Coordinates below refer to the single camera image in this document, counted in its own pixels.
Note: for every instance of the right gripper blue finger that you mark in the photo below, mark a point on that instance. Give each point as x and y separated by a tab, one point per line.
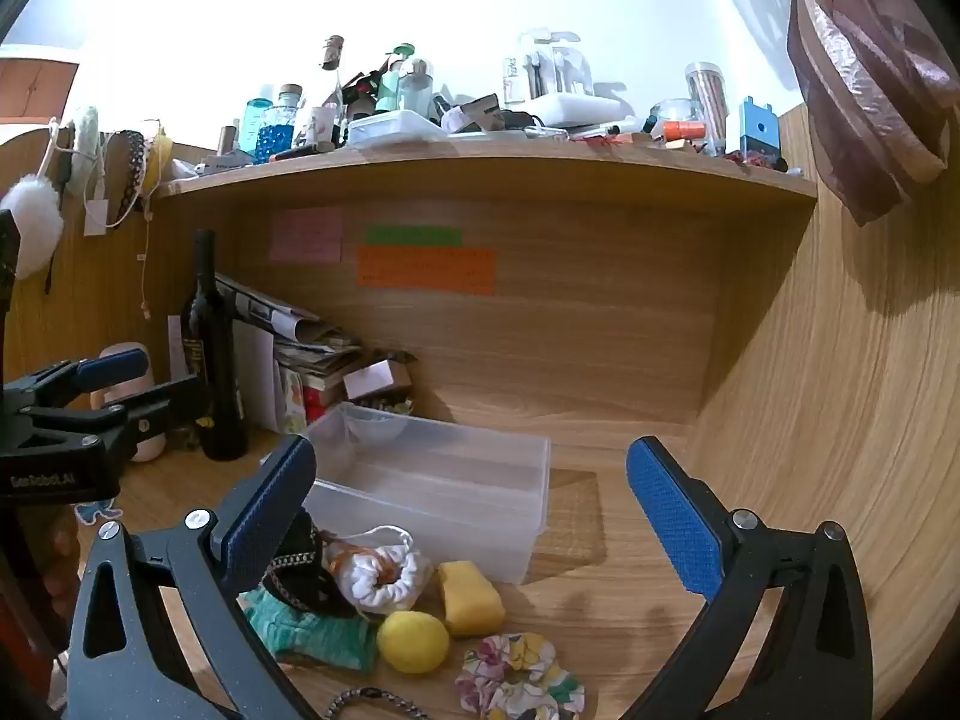
59	384

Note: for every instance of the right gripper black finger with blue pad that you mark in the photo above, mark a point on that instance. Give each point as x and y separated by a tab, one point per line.
125	660
816	659

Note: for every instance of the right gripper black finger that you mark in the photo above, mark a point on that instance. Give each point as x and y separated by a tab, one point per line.
118	428

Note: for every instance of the black patterned fabric item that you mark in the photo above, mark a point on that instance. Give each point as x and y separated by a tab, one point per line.
297	575

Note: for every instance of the green knitted cloth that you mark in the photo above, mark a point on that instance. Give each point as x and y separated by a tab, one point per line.
294	636

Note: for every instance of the white drawstring pouch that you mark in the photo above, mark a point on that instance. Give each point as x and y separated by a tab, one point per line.
379	571

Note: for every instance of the yellow felt ball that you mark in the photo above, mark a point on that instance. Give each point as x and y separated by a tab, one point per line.
413	642

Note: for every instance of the floral fabric scrunchie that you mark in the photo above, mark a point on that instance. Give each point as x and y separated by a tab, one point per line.
518	676

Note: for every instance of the clear plastic storage bin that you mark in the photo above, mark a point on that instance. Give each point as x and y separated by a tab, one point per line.
464	493

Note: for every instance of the yellow sponge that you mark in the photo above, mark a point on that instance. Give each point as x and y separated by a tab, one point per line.
472	606

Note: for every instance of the dark wine bottle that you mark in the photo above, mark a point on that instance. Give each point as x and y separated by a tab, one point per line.
209	353

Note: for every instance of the stack of newspapers and books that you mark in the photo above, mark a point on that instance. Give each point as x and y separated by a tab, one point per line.
290	364

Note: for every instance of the white fluffy pompom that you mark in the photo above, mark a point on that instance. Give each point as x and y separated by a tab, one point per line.
34	204

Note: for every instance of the small open cardboard box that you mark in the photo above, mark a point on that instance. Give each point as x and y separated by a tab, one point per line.
383	385

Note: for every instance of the pink sticky note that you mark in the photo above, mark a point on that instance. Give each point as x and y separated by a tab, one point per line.
307	236

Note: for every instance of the blue beads glass bottle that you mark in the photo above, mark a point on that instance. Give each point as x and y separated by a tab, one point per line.
278	128

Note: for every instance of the green sticky note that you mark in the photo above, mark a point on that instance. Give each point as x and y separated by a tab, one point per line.
414	235

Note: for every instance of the orange sticky note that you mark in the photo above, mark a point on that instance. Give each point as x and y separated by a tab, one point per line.
455	269

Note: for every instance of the wooden shelf board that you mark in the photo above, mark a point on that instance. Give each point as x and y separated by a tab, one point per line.
533	171

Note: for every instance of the clear lidded plastic container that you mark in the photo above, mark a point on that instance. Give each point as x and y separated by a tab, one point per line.
398	126

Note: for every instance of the green pump bottle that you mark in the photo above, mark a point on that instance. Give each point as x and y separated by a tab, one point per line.
387	87

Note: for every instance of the blue plastic block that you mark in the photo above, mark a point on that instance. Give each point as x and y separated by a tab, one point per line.
759	130

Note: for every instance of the white tray with bottles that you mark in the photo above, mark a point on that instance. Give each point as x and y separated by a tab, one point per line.
547	75

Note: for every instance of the orange cap marker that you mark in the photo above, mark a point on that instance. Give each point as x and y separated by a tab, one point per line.
676	131

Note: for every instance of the brown plastic bag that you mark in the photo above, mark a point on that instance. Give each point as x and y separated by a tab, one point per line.
882	96

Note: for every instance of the tall jar with sticks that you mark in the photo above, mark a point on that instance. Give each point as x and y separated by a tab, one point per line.
706	87

